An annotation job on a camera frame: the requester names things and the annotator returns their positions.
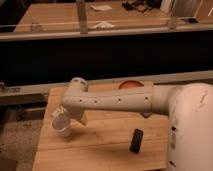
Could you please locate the wooden cutting board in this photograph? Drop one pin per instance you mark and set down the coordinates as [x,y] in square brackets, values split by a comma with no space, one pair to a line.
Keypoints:
[103,144]

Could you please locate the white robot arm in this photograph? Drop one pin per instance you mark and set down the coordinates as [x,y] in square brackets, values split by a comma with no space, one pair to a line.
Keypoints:
[189,108]

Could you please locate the crumpled white paper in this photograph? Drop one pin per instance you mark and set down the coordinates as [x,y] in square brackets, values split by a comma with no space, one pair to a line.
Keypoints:
[103,25]

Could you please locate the white tube package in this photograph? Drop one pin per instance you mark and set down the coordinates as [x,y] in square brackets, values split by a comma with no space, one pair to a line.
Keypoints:
[59,110]

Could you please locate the metal table rail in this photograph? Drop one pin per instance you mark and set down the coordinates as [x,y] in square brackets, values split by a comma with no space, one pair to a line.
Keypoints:
[37,93]

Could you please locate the white paper sheet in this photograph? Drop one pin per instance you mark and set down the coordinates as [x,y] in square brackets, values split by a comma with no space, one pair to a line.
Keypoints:
[101,7]

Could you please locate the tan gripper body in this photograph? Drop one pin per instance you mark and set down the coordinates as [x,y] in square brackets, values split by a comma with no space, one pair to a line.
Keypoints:
[80,117]

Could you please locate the black cable clutter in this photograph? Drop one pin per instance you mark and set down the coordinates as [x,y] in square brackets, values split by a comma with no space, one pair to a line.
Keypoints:
[140,5]

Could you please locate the blue sponge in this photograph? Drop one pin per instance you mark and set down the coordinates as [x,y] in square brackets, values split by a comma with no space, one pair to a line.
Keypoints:
[145,115]

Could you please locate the black remote control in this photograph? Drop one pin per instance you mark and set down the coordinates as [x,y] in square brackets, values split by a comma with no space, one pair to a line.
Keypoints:
[136,141]

